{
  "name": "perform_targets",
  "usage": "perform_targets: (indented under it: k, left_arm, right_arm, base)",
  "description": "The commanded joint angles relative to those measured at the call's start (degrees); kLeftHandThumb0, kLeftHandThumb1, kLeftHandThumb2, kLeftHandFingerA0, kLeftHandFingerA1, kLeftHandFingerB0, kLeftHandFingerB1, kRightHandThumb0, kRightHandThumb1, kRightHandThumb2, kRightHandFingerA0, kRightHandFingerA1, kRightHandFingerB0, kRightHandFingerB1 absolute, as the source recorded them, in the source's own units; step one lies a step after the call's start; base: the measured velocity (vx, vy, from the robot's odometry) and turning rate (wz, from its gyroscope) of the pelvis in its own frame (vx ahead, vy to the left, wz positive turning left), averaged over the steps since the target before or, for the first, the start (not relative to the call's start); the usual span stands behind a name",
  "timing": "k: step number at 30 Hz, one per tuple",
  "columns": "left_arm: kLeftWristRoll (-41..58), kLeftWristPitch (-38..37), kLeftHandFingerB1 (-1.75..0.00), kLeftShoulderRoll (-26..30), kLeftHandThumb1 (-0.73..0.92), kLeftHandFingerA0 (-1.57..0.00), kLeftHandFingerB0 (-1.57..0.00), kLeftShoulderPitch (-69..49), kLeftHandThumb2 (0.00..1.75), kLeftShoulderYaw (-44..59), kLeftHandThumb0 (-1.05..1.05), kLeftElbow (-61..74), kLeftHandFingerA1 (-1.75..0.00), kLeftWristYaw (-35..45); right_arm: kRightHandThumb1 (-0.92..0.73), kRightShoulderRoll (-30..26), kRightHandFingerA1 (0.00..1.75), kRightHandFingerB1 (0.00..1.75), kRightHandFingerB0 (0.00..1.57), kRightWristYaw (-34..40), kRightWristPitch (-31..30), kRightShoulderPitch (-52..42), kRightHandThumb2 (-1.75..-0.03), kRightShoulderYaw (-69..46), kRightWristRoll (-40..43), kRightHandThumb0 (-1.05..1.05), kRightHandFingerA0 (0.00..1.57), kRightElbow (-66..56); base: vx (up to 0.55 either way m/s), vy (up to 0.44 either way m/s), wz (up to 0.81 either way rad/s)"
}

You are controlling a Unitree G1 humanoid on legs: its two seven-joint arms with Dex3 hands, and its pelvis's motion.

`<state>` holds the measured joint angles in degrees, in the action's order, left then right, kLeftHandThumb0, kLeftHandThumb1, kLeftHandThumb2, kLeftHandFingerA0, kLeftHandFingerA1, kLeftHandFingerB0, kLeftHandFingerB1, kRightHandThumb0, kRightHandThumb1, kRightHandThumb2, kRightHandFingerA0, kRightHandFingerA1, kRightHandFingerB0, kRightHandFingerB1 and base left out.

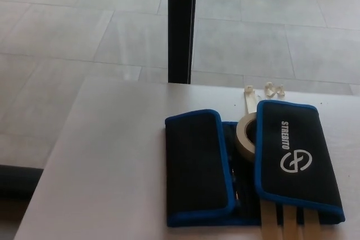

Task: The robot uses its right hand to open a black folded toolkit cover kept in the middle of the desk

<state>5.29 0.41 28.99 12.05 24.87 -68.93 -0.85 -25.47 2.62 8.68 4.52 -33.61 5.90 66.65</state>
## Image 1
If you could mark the black toolkit case blue trim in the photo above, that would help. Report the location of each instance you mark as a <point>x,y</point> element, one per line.
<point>194,153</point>

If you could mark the beige masking tape roll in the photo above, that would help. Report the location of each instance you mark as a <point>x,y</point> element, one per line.
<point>242,141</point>

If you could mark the black vertical window frame post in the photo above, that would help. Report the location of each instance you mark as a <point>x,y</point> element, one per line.
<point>181,26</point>

